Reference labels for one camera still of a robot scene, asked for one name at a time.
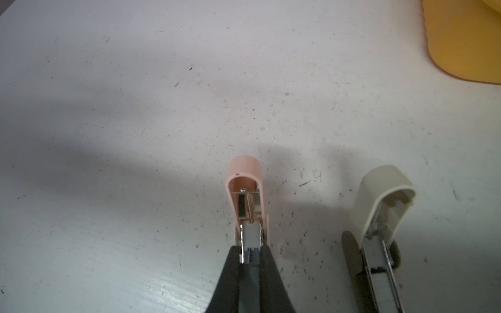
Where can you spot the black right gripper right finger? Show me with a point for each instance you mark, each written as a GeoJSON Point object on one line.
{"type": "Point", "coordinates": [273, 294]}

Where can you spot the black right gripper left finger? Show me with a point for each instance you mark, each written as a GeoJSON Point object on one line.
{"type": "Point", "coordinates": [226, 295]}

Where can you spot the grey staple strip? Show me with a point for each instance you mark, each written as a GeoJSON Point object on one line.
{"type": "Point", "coordinates": [384, 293]}
{"type": "Point", "coordinates": [249, 300]}

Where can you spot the beige olive mini stapler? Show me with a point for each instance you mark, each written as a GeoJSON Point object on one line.
{"type": "Point", "coordinates": [383, 199]}

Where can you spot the yellow plastic tray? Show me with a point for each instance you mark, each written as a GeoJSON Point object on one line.
{"type": "Point", "coordinates": [463, 38]}

